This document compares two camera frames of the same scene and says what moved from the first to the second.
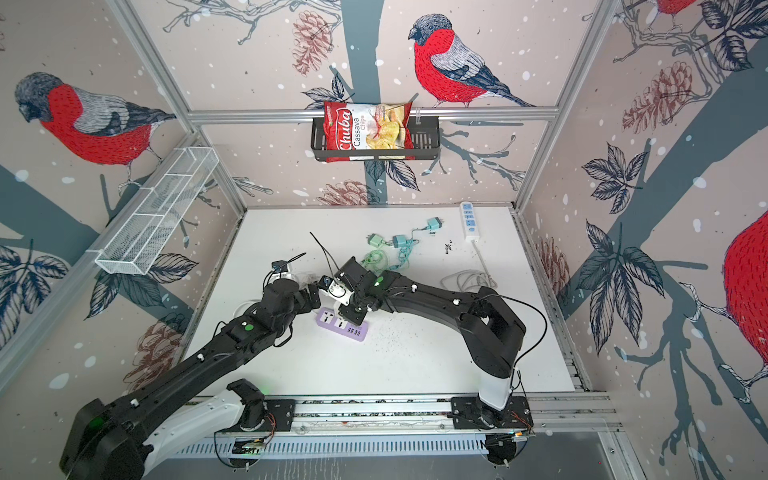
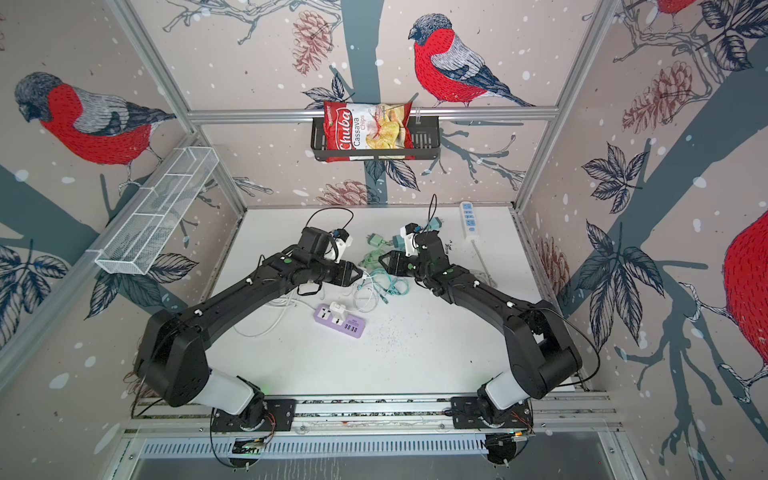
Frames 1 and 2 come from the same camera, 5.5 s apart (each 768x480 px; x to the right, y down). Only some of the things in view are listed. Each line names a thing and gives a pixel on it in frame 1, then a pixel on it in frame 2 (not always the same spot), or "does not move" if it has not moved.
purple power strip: x=326 y=318 does not move
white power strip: x=470 y=223 does not move
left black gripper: x=307 y=303 -> x=345 y=274
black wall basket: x=426 y=143 does not move
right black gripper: x=345 y=314 -> x=397 y=261
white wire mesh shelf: x=147 y=230 does not move
